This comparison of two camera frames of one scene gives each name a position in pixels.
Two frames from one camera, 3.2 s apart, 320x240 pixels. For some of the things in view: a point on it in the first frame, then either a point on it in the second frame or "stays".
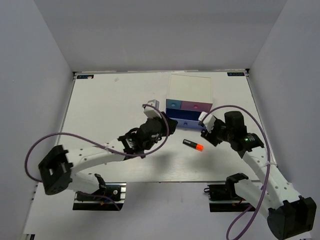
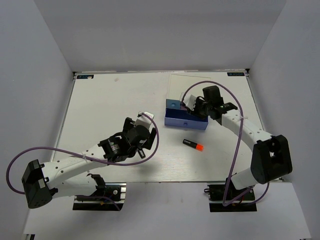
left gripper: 172,123 -> 147,144
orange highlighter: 199,147 stays
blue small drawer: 173,103 stays
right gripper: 210,137 -> 195,112
